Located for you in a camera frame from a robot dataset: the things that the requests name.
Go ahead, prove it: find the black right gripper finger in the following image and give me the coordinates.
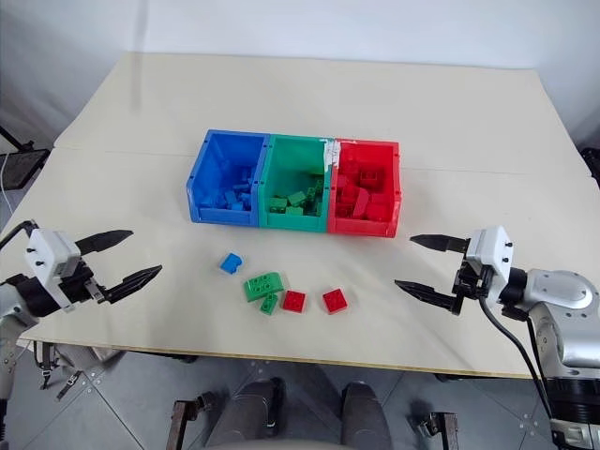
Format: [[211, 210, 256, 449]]
[[394, 278, 456, 315], [409, 233, 471, 255]]

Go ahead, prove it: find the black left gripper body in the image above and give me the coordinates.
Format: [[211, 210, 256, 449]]
[[55, 255, 106, 308]]

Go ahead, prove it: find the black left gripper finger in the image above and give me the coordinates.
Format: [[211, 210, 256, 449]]
[[96, 264, 164, 306], [74, 229, 135, 257]]

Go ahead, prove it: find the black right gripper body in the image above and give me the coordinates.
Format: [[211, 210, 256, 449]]
[[450, 255, 494, 315]]

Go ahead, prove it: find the red plastic bin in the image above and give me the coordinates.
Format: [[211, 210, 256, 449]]
[[326, 138, 402, 241]]

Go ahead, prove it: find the red square toy brick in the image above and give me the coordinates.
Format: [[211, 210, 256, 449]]
[[281, 290, 308, 313], [322, 288, 351, 316]]

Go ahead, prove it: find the blue curved toy brick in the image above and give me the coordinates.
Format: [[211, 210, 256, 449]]
[[218, 252, 246, 276]]

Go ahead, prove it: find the black metal stand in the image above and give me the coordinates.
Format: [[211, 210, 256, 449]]
[[0, 123, 51, 191]]

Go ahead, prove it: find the blue plastic bin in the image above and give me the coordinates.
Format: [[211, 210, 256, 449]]
[[186, 128, 273, 230]]

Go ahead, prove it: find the large green toy brick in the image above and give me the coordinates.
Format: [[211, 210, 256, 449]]
[[243, 271, 289, 304]]

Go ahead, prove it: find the dark rounded robot leg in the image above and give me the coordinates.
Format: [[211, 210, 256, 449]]
[[338, 381, 393, 450], [205, 376, 288, 450]]

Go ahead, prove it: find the white tape patch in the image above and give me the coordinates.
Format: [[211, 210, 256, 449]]
[[322, 137, 344, 169]]

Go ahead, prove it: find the green plastic bin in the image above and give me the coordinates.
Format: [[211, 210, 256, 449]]
[[255, 133, 337, 234]]

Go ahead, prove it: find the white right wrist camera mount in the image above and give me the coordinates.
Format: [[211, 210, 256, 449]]
[[462, 225, 516, 302]]

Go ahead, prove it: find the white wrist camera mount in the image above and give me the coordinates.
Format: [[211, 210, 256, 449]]
[[24, 228, 83, 311], [462, 225, 516, 302]]

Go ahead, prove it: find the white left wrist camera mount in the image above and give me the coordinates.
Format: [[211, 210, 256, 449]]
[[24, 228, 83, 311]]

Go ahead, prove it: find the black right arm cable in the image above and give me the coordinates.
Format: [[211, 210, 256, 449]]
[[477, 297, 555, 423]]

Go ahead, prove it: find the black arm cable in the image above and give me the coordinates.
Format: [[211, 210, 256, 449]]
[[477, 297, 555, 423], [0, 218, 39, 250]]

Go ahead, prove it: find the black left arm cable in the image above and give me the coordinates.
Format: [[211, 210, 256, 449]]
[[0, 218, 39, 250]]

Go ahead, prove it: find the grey strap with buckles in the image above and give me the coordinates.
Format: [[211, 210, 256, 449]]
[[31, 340, 86, 401]]

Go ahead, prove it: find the white cable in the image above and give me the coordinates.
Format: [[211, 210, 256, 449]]
[[0, 153, 16, 213]]

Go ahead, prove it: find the rusty metal table bracket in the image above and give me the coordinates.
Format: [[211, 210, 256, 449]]
[[167, 392, 218, 450], [412, 411, 459, 450]]

